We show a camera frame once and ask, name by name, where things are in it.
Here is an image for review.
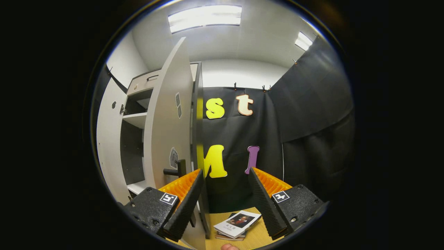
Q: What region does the black backdrop cloth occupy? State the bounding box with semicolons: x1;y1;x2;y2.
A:
92;35;356;214

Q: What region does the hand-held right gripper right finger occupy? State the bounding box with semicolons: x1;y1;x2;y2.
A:
248;167;329;241

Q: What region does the brown book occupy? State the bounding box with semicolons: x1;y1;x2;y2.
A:
215;233;246;242

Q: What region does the white cabinet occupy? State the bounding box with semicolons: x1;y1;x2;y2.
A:
120;62;211;240

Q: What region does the white portrait cover book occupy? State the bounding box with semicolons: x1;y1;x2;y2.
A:
213;210;262;239

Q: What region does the large ceiling light panel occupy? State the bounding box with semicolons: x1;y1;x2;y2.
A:
168;5;242;34

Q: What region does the small ceiling light panel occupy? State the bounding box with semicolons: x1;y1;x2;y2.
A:
295;31;313;51

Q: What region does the black door handle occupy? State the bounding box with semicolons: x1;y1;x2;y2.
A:
164;159;187;178

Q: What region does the white cabinet drawer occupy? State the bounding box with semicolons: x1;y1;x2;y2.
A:
127;63;199;97

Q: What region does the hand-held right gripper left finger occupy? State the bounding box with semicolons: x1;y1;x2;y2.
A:
123;169;205;242

